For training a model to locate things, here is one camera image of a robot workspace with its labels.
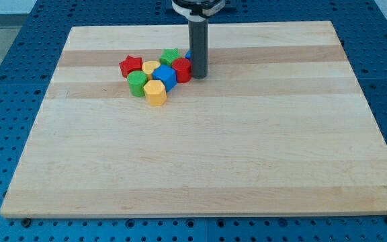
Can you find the red star block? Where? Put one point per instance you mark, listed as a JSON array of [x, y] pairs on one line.
[[130, 64]]

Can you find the green cylinder block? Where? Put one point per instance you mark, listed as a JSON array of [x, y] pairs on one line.
[[136, 81]]

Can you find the red cylinder block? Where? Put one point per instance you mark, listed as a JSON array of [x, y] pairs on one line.
[[182, 67]]

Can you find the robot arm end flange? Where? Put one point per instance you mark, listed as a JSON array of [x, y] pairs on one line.
[[201, 8]]

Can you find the blue cube block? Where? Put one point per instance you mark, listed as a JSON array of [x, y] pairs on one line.
[[167, 75]]

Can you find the blue triangle block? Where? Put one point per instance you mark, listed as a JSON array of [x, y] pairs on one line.
[[188, 54]]

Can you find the green star block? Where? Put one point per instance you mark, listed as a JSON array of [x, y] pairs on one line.
[[168, 56]]

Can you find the yellow hexagon block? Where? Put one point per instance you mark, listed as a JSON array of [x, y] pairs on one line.
[[155, 93]]

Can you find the wooden board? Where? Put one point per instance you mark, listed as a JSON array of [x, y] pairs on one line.
[[279, 127]]

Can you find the yellow heart block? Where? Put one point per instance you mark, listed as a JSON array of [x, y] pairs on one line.
[[149, 67]]

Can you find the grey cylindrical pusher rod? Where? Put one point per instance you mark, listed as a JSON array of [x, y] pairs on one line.
[[198, 46]]

